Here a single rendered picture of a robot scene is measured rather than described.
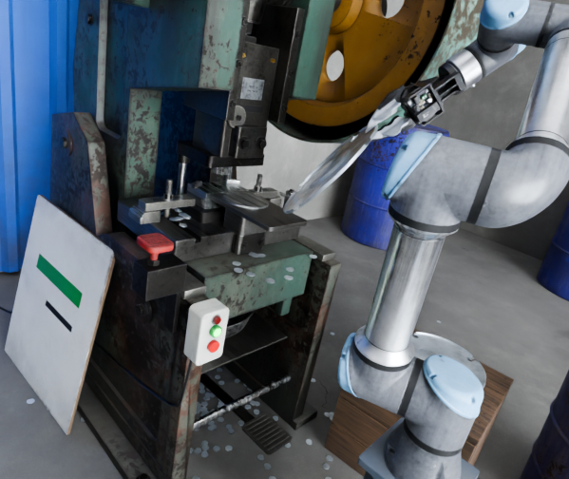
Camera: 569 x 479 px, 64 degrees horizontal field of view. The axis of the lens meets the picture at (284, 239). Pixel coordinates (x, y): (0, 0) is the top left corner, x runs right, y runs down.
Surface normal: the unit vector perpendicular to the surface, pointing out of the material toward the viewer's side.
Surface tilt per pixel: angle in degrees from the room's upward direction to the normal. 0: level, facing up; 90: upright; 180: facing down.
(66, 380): 78
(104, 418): 0
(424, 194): 99
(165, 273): 90
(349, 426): 90
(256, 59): 90
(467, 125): 90
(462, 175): 73
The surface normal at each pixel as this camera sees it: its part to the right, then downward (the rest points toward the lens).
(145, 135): 0.69, 0.39
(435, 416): -0.42, 0.26
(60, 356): -0.61, -0.03
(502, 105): -0.70, 0.14
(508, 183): -0.14, 0.02
